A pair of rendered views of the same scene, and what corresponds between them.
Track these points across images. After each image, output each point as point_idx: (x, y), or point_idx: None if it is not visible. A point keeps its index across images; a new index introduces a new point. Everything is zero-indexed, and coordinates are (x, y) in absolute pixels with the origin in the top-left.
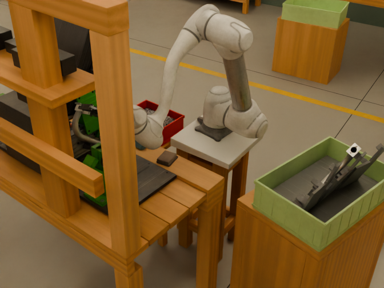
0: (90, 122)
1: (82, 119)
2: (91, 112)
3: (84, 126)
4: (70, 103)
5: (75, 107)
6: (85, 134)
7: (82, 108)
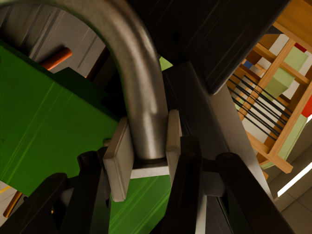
0: (29, 108)
1: (82, 95)
2: (103, 180)
3: (38, 67)
4: (194, 123)
5: (180, 123)
6: (0, 35)
7: (251, 174)
